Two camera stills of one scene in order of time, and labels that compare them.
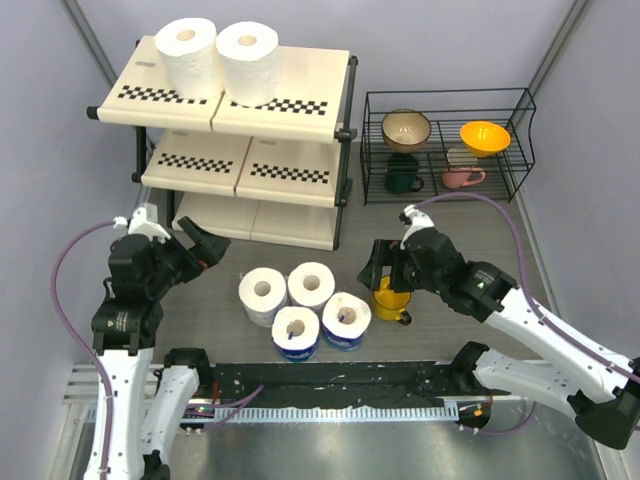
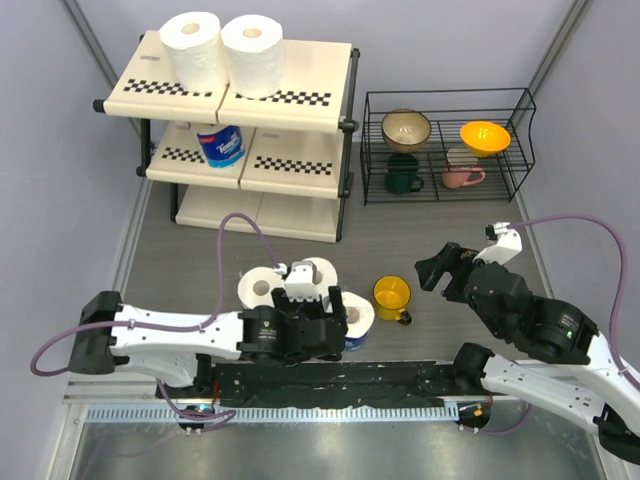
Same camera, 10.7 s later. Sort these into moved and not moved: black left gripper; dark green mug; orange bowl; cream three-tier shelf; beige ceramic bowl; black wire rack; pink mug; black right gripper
Moved: black left gripper; black right gripper
Not moved: dark green mug; black wire rack; beige ceramic bowl; cream three-tier shelf; pink mug; orange bowl
